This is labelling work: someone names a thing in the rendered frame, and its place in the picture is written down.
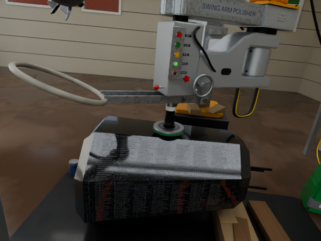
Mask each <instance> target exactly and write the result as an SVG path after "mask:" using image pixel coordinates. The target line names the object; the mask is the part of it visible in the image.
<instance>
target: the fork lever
mask: <svg viewBox="0 0 321 241"><path fill-rule="evenodd" d="M100 93H101V94H104V98H105V99H107V104H106V105H109V104H165V103H200V99H201V98H198V97H196V96H195V95H193V96H169V97H167V96H165V95H163V94H162V93H160V92H159V91H112V90H101V91H100ZM206 102H207V99H206V98H204V99H203V103H206Z"/></svg>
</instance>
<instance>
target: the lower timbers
mask: <svg viewBox="0 0 321 241"><path fill-rule="evenodd" d="M247 209H248V210H249V212H250V214H251V216H252V218H253V220H254V222H255V223H256V225H257V227H258V229H259V231H260V233H261V235H262V236H263V238H264V240H265V241H291V240H290V238H289V237H288V235H287V234H286V232H285V231H284V229H283V228H282V226H281V225H280V223H279V222H278V220H277V219H276V217H275V216H274V214H273V213H272V211H271V210H270V208H269V207H268V205H267V204H266V202H265V201H253V200H249V201H248V203H247ZM211 213H212V218H213V224H214V232H215V238H216V241H220V240H219V235H218V230H217V225H216V221H215V216H214V211H211Z"/></svg>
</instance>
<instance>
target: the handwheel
mask: <svg viewBox="0 0 321 241"><path fill-rule="evenodd" d="M202 77H208V78H209V79H210V80H209V81H207V82H206V83H204V82H199V81H198V80H199V79H200V78H202ZM209 83H211V85H210V89H209V90H208V92H207V93H206V94H204V95H203V91H204V90H205V89H206V88H207V85H208V84H209ZM196 84H197V86H199V88H200V89H201V95H199V94H197V93H196V90H195V85H196ZM213 86H214V82H213V79H212V77H211V76H210V75H209V74H201V75H199V76H198V77H197V78H196V79H195V80H194V82H193V87H192V89H193V93H194V95H195V96H196V97H198V98H204V97H206V96H208V95H209V94H210V93H211V91H212V89H213Z"/></svg>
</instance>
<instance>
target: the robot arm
mask: <svg viewBox="0 0 321 241"><path fill-rule="evenodd" d="M83 1H84V0H52V1H47V4H48V5H49V6H50V7H51V8H52V10H51V13H50V14H53V13H55V12H56V11H57V10H58V8H59V7H60V9H61V10H62V11H63V12H64V13H65V21H67V19H68V17H69V15H70V12H71V9H72V7H74V6H78V7H83V6H84V4H83Z"/></svg>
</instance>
